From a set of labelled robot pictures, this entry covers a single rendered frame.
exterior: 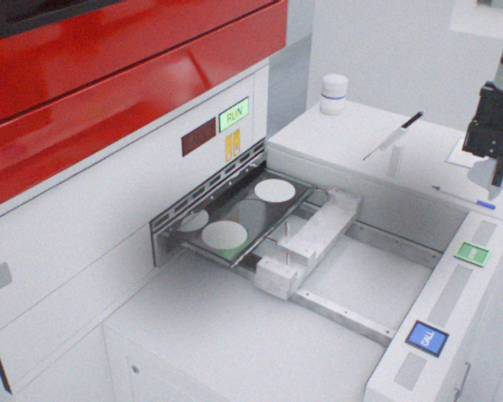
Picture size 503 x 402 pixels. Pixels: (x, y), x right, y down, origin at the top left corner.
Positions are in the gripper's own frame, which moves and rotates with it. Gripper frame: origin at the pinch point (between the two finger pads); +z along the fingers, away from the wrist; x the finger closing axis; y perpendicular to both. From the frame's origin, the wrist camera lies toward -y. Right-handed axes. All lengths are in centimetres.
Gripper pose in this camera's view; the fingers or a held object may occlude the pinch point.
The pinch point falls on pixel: (495, 195)
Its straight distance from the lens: 112.6
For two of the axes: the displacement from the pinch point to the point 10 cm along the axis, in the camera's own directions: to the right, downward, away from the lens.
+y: -8.3, -3.3, 4.5
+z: -0.2, 8.2, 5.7
